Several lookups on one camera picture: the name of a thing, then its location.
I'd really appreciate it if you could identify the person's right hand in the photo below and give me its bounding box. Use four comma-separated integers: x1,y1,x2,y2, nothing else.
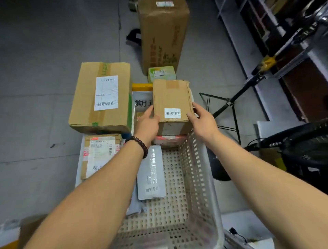
186,102,221,144

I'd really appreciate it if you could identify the person's left hand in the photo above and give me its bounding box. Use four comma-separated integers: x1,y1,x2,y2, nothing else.
133,105,161,148

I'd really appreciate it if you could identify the pink red box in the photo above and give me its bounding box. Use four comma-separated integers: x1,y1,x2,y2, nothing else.
153,134,188,150

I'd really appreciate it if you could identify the grey white box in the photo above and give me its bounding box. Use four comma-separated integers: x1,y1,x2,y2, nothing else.
137,145,166,200

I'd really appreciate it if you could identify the squarish white-label cardboard box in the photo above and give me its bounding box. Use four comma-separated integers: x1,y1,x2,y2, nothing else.
153,79,195,136

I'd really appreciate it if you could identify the dark green cardboard box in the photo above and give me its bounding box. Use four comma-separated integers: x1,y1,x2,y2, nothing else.
68,61,133,135

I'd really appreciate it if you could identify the white plastic basket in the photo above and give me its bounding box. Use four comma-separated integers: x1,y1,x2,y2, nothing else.
76,83,225,249

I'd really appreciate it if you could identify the person's left forearm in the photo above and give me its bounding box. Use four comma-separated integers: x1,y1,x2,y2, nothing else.
24,146,145,249

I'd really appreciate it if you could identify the person's right forearm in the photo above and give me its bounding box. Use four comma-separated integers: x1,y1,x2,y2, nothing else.
209,132,328,249

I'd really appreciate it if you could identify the open brown cardboard box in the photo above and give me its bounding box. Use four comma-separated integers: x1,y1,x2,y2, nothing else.
18,214,49,249

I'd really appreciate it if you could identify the white paper sign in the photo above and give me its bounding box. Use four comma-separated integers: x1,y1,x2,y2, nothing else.
132,91,155,114

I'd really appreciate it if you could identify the black tripod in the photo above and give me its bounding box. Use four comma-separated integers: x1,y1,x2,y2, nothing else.
199,55,278,146

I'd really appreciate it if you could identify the yellow tape piece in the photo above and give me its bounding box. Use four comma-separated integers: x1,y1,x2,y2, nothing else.
132,83,154,92

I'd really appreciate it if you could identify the small green and white box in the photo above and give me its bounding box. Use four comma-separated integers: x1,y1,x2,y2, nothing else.
148,66,177,83

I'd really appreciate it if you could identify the olive brown box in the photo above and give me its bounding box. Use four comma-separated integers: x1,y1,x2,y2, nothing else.
259,147,288,172

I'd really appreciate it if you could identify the white storage rack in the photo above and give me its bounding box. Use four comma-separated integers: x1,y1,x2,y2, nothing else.
215,0,328,123

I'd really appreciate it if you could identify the black floor object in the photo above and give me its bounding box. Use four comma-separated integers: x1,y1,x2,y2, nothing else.
126,28,142,47

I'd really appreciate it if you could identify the tall printed floor carton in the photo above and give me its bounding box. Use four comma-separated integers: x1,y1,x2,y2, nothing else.
137,0,191,77

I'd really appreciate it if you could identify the white flat board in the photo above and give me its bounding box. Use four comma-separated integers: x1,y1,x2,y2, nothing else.
221,210,277,249

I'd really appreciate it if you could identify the black standing fan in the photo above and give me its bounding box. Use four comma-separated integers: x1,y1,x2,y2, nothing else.
207,118,328,195

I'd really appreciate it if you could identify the dark bead bracelet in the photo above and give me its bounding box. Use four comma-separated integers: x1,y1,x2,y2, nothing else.
125,136,149,159

